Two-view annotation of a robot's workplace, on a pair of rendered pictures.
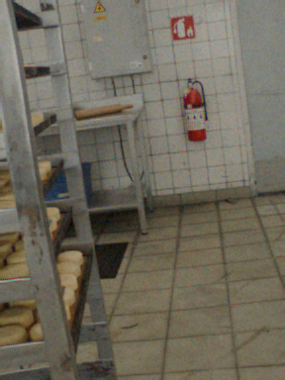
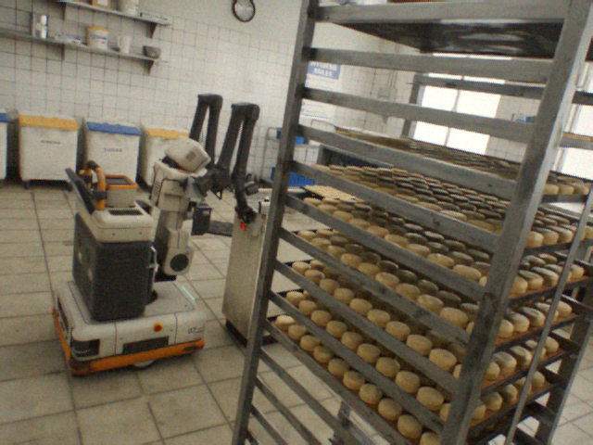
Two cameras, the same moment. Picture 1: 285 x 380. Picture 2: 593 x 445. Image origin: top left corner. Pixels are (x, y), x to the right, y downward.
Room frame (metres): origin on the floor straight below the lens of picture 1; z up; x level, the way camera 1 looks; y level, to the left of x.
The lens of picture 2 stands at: (1.80, 1.06, 1.51)
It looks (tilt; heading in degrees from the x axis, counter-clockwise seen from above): 15 degrees down; 229
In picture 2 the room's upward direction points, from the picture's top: 10 degrees clockwise
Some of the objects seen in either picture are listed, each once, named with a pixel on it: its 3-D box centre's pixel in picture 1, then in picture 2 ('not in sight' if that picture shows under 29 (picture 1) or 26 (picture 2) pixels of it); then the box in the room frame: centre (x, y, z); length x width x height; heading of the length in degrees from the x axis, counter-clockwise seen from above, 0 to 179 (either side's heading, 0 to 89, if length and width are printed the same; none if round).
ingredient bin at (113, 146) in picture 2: not in sight; (109, 155); (0.02, -4.60, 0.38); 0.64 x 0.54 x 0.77; 82
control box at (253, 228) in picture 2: not in sight; (246, 217); (0.37, -1.06, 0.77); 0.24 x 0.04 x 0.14; 87
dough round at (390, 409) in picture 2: not in sight; (390, 409); (1.01, 0.55, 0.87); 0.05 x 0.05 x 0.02
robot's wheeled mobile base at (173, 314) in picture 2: not in sight; (129, 314); (0.91, -1.26, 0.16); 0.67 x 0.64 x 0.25; 177
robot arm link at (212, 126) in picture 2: not in sight; (211, 133); (0.44, -1.44, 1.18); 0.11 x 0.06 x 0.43; 87
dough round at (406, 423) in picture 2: not in sight; (410, 425); (1.01, 0.61, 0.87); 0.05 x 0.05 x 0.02
